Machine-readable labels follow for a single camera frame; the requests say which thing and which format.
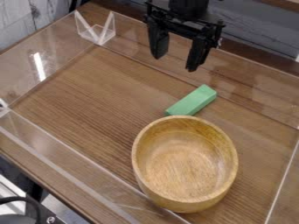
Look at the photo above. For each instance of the clear acrylic corner bracket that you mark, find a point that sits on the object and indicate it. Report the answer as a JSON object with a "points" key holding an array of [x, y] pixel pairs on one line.
{"points": [[99, 34]]}

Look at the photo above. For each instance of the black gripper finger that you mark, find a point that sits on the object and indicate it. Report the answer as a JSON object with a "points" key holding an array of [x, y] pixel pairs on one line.
{"points": [[157, 39], [200, 47]]}

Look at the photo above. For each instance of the black metal table bracket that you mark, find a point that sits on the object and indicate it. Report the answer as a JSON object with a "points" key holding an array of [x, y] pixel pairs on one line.
{"points": [[48, 216]]}

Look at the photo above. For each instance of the green rectangular block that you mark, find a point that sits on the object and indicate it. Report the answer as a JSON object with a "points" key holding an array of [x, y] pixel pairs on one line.
{"points": [[192, 102]]}

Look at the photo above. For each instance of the clear acrylic tray wall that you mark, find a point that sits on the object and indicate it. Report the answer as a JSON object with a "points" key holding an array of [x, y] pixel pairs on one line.
{"points": [[83, 184]]}

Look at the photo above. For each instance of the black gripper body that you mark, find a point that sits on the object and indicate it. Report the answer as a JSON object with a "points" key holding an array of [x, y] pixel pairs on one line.
{"points": [[185, 17]]}

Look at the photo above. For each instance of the brown wooden bowl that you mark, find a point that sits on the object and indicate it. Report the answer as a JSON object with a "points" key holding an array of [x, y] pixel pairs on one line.
{"points": [[184, 162]]}

